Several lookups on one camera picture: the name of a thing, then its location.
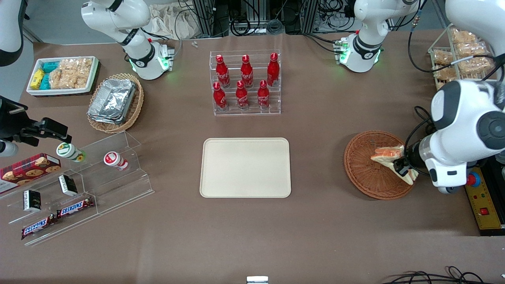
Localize clear acrylic bottle rack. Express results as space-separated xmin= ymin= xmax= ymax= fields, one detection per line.
xmin=209 ymin=49 xmax=282 ymax=117

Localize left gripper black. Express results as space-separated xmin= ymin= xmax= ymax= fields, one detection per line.
xmin=393 ymin=140 xmax=428 ymax=177

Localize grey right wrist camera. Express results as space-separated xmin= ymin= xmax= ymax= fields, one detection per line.
xmin=0 ymin=141 xmax=19 ymax=158

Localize red tartan cookie box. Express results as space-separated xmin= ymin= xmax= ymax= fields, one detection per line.
xmin=0 ymin=153 xmax=62 ymax=194

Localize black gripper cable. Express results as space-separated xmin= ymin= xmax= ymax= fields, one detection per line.
xmin=403 ymin=106 xmax=436 ymax=174

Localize aluminium frame post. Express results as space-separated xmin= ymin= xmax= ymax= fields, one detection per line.
xmin=192 ymin=0 xmax=229 ymax=38

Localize white crumpled cloth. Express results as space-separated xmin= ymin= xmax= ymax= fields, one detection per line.
xmin=148 ymin=3 xmax=200 ymax=40

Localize green white sunflower cup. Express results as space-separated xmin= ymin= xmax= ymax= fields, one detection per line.
xmin=56 ymin=142 xmax=86 ymax=163

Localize brown round wicker basket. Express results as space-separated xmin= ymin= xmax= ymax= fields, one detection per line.
xmin=344 ymin=130 xmax=417 ymax=200

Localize white rectangular snack bin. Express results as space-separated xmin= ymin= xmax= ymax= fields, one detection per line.
xmin=26 ymin=56 xmax=100 ymax=97

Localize red white yogurt cup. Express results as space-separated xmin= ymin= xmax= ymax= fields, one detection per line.
xmin=103 ymin=151 xmax=129 ymax=171

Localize aluminium foil tray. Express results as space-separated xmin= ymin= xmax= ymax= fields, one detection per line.
xmin=87 ymin=110 xmax=129 ymax=125
xmin=89 ymin=78 xmax=137 ymax=119

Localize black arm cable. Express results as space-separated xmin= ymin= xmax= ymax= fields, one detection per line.
xmin=408 ymin=0 xmax=496 ymax=73

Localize light wicker basket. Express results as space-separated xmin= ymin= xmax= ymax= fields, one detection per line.
xmin=87 ymin=73 xmax=144 ymax=134

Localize black coiled cables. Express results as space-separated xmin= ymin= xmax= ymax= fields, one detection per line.
xmin=230 ymin=16 xmax=262 ymax=37

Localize small black snack box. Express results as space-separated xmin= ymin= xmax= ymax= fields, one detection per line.
xmin=58 ymin=174 xmax=79 ymax=196
xmin=22 ymin=189 xmax=42 ymax=212

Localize clear acrylic stepped stand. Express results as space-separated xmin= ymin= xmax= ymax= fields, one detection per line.
xmin=0 ymin=131 xmax=155 ymax=247

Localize Snickers chocolate bar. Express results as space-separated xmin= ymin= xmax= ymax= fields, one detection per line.
xmin=56 ymin=196 xmax=95 ymax=219
xmin=21 ymin=215 xmax=57 ymax=240

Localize black loose cable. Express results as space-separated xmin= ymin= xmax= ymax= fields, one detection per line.
xmin=381 ymin=266 xmax=488 ymax=284

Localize red cola bottle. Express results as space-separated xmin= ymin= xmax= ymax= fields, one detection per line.
xmin=213 ymin=82 xmax=228 ymax=111
xmin=257 ymin=80 xmax=270 ymax=109
xmin=267 ymin=52 xmax=280 ymax=86
xmin=241 ymin=54 xmax=254 ymax=88
xmin=236 ymin=80 xmax=249 ymax=110
xmin=215 ymin=54 xmax=231 ymax=88

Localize yellow black emergency stop box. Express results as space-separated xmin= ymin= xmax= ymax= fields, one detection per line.
xmin=464 ymin=166 xmax=505 ymax=237

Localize clear rice cracker bag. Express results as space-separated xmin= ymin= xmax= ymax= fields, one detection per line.
xmin=49 ymin=70 xmax=90 ymax=90
xmin=59 ymin=58 xmax=94 ymax=75

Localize white wire rack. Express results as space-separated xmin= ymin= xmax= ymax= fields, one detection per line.
xmin=428 ymin=24 xmax=498 ymax=92

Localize yellow snack packet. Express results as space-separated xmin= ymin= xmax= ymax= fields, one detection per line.
xmin=30 ymin=69 xmax=45 ymax=90

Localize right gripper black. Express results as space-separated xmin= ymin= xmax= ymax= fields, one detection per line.
xmin=0 ymin=96 xmax=73 ymax=147

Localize triangular sandwich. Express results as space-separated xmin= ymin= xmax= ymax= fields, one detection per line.
xmin=370 ymin=145 xmax=419 ymax=186

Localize clear bag of pastries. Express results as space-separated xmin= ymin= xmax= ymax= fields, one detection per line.
xmin=454 ymin=41 xmax=490 ymax=58
xmin=458 ymin=56 xmax=494 ymax=75
xmin=432 ymin=49 xmax=455 ymax=66
xmin=450 ymin=28 xmax=478 ymax=44
xmin=434 ymin=66 xmax=459 ymax=82

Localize cream rectangular tray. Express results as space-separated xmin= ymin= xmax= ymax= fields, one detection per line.
xmin=200 ymin=137 xmax=292 ymax=198

